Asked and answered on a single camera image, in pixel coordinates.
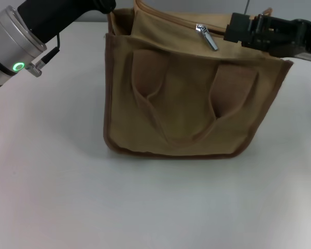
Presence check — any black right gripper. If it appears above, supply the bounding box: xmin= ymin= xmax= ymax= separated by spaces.
xmin=223 ymin=12 xmax=311 ymax=64

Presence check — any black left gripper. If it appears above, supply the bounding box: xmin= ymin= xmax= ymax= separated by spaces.
xmin=17 ymin=0 xmax=117 ymax=44

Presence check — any silver zipper pull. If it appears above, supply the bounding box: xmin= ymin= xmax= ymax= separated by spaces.
xmin=195 ymin=23 xmax=220 ymax=52

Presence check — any khaki canvas food bag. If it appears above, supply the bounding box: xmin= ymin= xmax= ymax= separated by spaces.
xmin=103 ymin=0 xmax=294 ymax=159

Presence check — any left gripper cable with plug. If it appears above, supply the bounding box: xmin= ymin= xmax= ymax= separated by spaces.
xmin=24 ymin=33 xmax=62 ymax=77

